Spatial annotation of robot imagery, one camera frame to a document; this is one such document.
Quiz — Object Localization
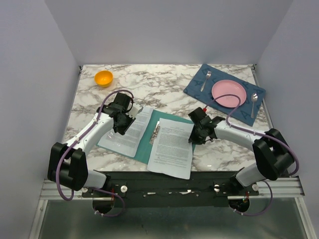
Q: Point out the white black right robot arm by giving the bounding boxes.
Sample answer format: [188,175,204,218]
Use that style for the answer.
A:
[188,107,296,195]

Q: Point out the orange plastic bowl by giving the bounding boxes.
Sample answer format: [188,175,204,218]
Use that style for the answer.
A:
[94,70,113,88]

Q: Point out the blue fabric placemat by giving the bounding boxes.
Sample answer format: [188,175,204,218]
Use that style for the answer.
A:
[183,64,266,126]

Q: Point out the teal plastic folder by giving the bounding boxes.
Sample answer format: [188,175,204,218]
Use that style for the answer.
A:
[96,109,196,165]

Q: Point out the single printed paper sheet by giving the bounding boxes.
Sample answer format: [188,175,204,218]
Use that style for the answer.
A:
[97,107,154,158]

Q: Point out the printed white paper sheets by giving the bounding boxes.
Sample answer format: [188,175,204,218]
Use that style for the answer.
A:
[147,118,193,180]

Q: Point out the silver folder clip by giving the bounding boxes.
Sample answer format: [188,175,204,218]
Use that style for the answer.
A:
[150,121,160,145]

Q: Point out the silver fork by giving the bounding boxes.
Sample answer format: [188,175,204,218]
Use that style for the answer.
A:
[200,71,211,92]

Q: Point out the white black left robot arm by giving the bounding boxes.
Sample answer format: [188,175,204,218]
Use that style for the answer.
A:
[47,90,143,197]

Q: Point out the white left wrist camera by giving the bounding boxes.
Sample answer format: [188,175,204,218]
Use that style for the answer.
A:
[127,104,143,119]

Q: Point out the aluminium extrusion rail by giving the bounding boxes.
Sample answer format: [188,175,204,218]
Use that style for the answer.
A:
[39,177,305,200]

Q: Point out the silver spoon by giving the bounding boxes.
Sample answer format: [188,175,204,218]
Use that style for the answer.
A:
[251,93,258,119]

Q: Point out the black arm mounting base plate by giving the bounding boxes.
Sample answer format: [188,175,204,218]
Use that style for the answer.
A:
[81,170,260,209]

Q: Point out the pink plate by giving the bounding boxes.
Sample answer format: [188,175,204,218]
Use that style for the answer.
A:
[211,80,247,108]

